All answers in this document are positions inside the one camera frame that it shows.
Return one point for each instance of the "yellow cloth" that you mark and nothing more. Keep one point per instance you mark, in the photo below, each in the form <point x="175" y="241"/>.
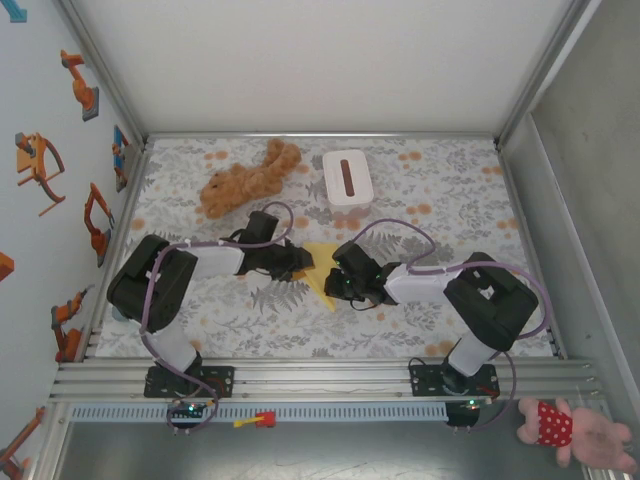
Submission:
<point x="322" y="260"/>

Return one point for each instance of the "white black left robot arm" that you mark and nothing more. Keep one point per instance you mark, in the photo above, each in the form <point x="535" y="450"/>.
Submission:
<point x="170" y="295"/>

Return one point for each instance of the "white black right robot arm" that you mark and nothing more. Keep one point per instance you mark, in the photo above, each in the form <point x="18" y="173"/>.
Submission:
<point x="495" y="310"/>

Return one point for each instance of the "brown teddy bear plush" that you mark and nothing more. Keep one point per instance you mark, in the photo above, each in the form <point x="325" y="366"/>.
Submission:
<point x="250" y="185"/>

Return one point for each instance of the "floral patterned tablecloth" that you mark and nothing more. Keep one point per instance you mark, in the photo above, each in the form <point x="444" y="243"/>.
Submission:
<point x="300" y="330"/>

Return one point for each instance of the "white tissue box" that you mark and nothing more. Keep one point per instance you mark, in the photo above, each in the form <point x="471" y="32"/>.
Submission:
<point x="340" y="175"/>

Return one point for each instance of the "red yellow connector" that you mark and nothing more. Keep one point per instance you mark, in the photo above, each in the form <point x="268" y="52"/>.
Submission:
<point x="262" y="420"/>

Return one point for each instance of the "light blue object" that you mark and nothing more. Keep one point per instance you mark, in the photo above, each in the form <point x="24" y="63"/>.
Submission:
<point x="120" y="316"/>

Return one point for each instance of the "small circuit board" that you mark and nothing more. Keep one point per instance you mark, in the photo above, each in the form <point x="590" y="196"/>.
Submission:
<point x="190" y="409"/>
<point x="475" y="404"/>

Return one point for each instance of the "pink plush red dotted dress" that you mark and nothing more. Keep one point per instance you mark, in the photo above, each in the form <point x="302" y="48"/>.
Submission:
<point x="555" y="425"/>

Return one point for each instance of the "aluminium mounting rail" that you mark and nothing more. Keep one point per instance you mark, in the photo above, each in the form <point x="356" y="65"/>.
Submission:
<point x="325" y="380"/>

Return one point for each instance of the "aluminium frame crossbar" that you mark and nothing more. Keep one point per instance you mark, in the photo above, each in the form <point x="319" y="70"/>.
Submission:
<point x="320" y="135"/>

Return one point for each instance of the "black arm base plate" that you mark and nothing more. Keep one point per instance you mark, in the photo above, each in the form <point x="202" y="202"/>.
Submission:
<point x="425" y="380"/>
<point x="225" y="380"/>

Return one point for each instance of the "aluminium side rail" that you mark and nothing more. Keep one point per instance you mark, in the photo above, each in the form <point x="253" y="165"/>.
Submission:
<point x="525" y="225"/>
<point x="120" y="220"/>

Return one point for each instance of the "blue orange wall sticker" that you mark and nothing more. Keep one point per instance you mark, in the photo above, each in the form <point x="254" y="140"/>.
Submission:
<point x="120" y="150"/>

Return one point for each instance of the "aluminium frame post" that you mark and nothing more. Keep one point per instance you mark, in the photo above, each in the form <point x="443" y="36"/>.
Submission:
<point x="540" y="75"/>
<point x="106" y="75"/>

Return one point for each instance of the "orange claw wall sticker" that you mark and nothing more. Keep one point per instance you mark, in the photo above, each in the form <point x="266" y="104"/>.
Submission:
<point x="30" y="160"/>

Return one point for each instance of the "orange block wall sticker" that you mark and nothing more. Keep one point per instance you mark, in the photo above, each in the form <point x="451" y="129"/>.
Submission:
<point x="5" y="267"/>

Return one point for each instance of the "blue machine wall sticker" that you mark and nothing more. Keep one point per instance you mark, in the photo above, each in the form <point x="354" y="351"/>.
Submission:
<point x="17" y="12"/>

